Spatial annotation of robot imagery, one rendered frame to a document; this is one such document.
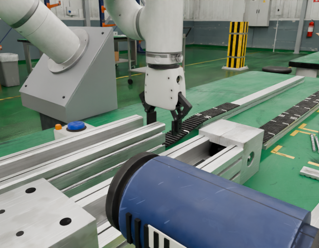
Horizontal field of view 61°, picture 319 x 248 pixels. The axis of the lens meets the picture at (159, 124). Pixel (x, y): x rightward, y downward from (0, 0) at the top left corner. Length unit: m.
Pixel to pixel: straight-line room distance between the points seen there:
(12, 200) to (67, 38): 0.72
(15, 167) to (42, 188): 0.19
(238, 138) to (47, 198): 0.35
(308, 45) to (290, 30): 0.86
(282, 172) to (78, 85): 0.63
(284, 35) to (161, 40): 11.40
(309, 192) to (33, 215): 0.48
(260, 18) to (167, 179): 11.91
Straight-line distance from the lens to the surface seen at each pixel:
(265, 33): 12.22
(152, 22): 0.62
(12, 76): 5.59
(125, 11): 0.66
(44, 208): 0.31
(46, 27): 0.95
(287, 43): 11.93
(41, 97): 1.01
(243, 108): 1.03
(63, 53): 0.99
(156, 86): 0.65
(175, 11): 0.62
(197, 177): 0.16
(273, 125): 0.82
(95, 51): 0.94
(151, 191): 0.16
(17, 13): 0.93
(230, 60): 7.06
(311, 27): 11.54
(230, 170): 0.50
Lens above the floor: 1.08
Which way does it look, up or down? 20 degrees down
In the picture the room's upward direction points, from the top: straight up
